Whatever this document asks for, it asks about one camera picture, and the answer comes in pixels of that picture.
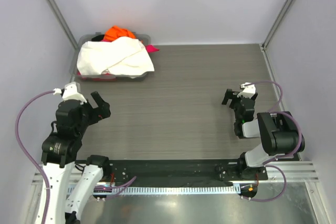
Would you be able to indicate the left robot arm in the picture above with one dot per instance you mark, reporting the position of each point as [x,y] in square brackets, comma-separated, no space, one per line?
[59,156]

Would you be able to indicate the left aluminium frame post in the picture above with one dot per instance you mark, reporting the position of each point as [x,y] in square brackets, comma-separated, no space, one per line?
[62,22]

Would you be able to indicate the white slotted cable duct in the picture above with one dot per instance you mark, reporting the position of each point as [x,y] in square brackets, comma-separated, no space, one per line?
[132,191]

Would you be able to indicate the grey plastic bin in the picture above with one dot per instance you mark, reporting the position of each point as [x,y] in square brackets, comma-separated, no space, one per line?
[98,78]

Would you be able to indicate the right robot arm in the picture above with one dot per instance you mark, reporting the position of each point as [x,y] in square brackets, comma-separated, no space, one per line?
[278,133]

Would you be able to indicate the orange t shirt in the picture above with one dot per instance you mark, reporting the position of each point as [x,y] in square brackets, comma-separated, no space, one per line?
[116,32]

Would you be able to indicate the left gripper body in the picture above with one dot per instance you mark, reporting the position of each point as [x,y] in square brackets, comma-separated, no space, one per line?
[92,115]

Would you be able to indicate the white t shirt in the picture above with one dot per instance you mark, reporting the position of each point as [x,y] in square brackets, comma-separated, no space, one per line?
[122,57]

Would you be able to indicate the aluminium frame post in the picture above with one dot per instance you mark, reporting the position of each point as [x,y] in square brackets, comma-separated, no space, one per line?
[62,22]
[279,19]

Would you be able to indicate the pink t shirt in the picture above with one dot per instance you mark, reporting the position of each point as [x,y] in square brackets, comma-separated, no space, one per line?
[151,49]

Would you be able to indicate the right aluminium frame post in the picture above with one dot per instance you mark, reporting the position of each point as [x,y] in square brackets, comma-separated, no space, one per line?
[279,19]

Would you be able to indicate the aluminium front rail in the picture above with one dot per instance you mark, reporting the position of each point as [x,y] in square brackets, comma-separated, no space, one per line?
[295,172]

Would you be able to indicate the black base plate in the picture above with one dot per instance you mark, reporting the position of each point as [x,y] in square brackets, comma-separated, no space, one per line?
[168,170]

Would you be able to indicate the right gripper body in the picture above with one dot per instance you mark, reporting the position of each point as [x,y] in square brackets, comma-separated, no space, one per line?
[235,106]

